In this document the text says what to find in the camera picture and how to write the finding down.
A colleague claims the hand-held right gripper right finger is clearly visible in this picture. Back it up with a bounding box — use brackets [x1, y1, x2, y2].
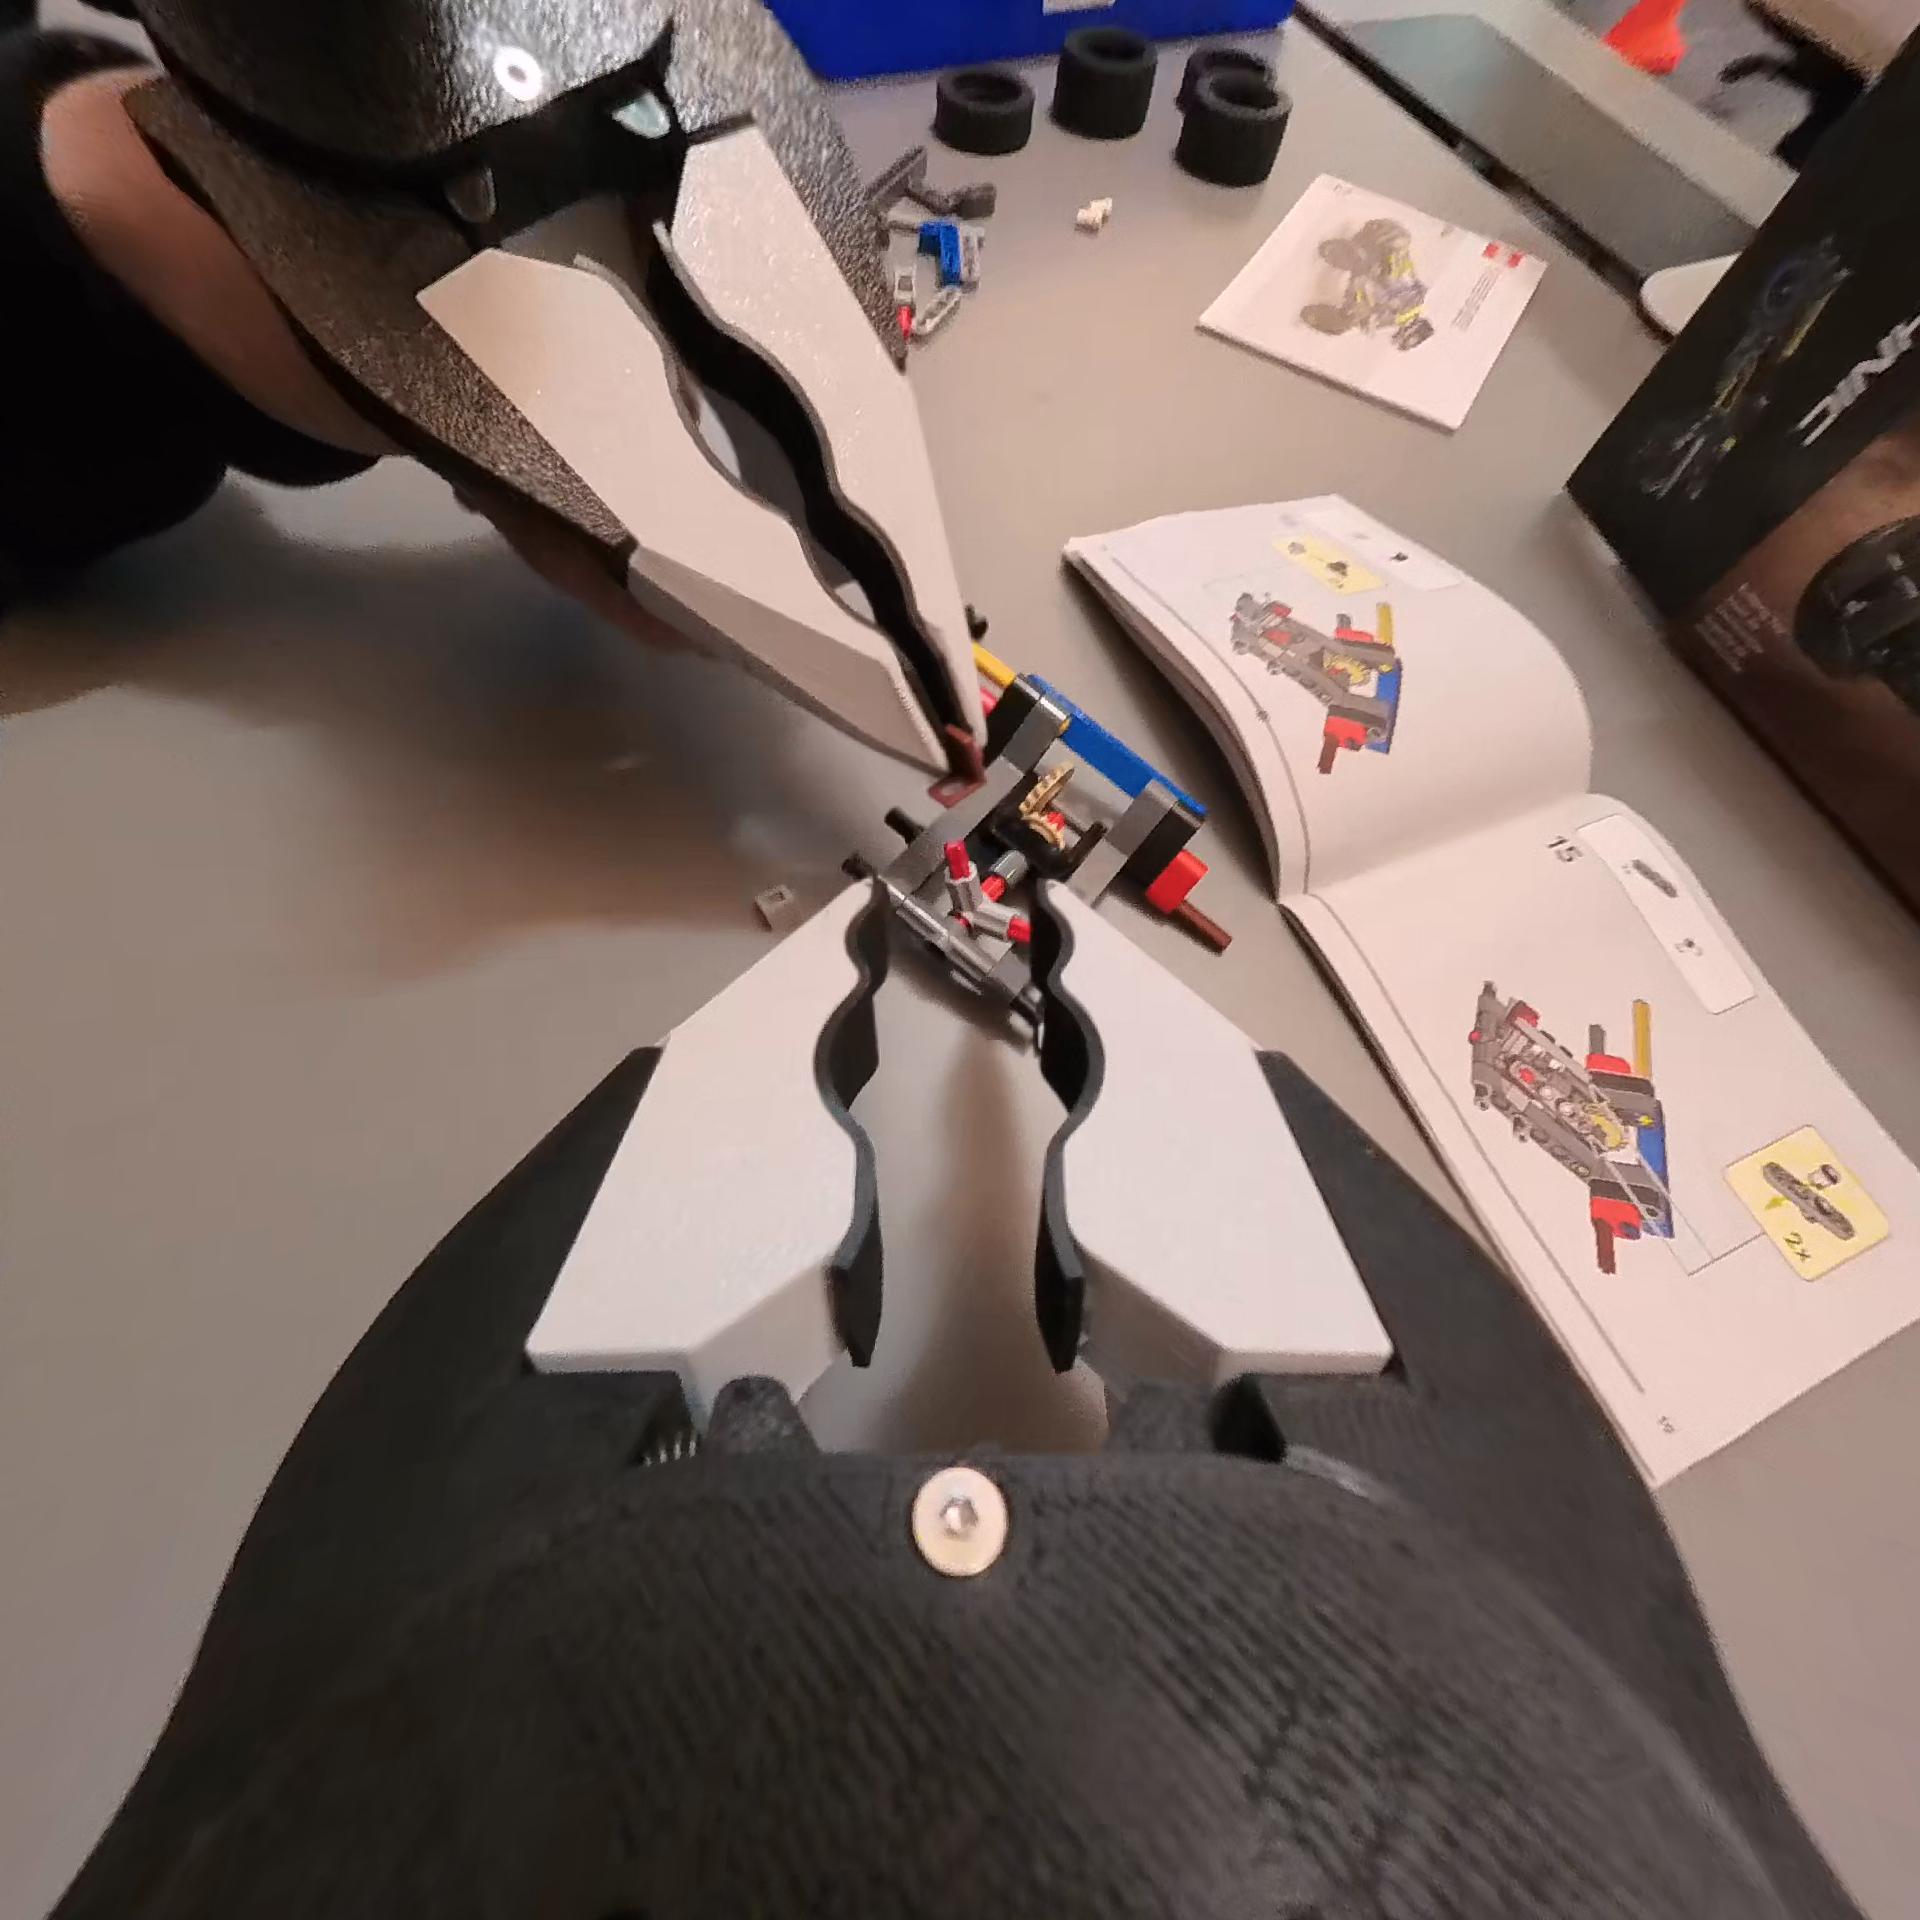
[1026, 875, 1399, 1411]

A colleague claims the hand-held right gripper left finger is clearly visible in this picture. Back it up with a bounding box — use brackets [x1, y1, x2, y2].
[522, 875, 894, 1411]

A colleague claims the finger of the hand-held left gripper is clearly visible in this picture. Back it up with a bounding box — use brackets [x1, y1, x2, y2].
[648, 124, 993, 755]
[417, 243, 962, 778]

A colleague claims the grey lego chassis assembly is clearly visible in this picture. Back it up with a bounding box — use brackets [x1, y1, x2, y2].
[844, 605, 1236, 1039]

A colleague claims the person's left forearm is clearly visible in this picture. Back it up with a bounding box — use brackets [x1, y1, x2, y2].
[0, 22, 384, 610]

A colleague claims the pile of small lego pieces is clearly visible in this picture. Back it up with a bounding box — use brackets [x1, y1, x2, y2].
[859, 141, 1002, 350]

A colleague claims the black lego box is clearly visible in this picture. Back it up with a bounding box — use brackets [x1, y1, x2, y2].
[1564, 29, 1920, 962]

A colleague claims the person's left hand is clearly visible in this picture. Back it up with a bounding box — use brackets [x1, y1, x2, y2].
[42, 77, 696, 648]

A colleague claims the blue plastic bin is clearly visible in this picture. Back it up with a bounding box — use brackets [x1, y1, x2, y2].
[756, 0, 1296, 84]

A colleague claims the open instruction booklet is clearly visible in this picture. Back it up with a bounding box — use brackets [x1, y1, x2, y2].
[1061, 494, 1920, 1491]

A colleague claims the small instruction leaflet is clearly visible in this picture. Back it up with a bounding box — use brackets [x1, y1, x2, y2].
[1194, 172, 1553, 436]

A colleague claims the dark grey flat board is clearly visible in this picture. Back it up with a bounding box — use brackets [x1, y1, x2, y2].
[1294, 0, 1803, 302]

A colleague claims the white rounded object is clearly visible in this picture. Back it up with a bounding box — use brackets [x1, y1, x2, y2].
[1638, 252, 1747, 342]

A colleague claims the orange cone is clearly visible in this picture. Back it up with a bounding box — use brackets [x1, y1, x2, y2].
[1601, 0, 1717, 74]

